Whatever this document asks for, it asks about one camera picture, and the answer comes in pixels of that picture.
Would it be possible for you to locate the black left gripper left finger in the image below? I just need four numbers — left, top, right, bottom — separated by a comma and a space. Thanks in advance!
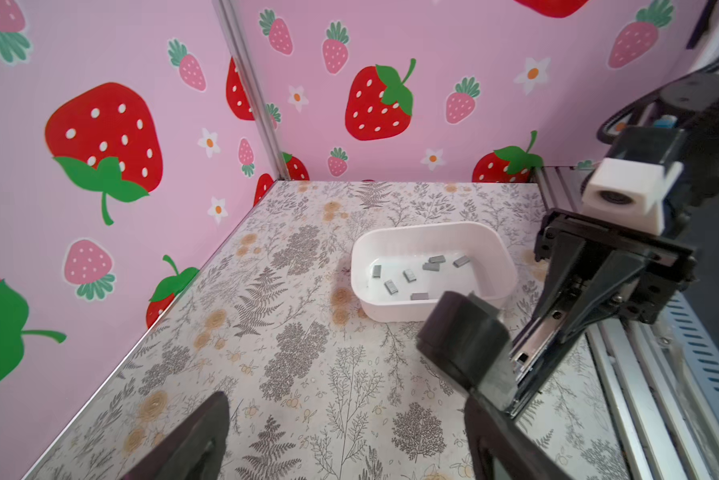
122, 391, 230, 480

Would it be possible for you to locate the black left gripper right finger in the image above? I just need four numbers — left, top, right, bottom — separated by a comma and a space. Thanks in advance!
465, 395, 571, 480

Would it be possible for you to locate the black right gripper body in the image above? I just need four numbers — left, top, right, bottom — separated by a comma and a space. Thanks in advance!
533, 209, 697, 344

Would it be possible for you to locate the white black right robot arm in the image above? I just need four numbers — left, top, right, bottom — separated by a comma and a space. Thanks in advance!
525, 57, 719, 345

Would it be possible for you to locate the white plastic tray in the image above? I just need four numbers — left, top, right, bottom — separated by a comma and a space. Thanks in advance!
350, 221, 519, 323

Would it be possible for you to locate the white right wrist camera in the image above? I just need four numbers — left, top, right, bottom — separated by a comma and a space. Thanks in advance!
581, 126, 687, 236

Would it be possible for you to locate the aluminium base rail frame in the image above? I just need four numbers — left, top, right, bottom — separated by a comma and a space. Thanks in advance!
533, 167, 719, 479

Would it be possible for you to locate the aluminium corner post left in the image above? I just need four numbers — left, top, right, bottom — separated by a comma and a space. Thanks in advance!
211, 0, 290, 180

